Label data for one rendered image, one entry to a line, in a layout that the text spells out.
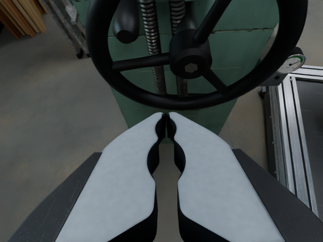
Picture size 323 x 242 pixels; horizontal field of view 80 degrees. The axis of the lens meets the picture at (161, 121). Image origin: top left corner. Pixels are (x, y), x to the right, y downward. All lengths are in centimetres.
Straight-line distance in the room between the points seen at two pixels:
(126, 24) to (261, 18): 38
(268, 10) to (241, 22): 6
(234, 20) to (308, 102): 75
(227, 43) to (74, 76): 116
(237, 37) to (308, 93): 73
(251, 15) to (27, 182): 121
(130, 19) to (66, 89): 128
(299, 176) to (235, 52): 58
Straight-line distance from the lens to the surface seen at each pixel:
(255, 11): 51
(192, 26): 33
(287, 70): 59
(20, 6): 191
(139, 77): 60
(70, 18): 149
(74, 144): 122
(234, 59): 59
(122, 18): 20
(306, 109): 114
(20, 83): 167
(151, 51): 37
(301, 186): 94
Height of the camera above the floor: 102
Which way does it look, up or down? 62 degrees down
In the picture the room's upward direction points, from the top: 5 degrees counter-clockwise
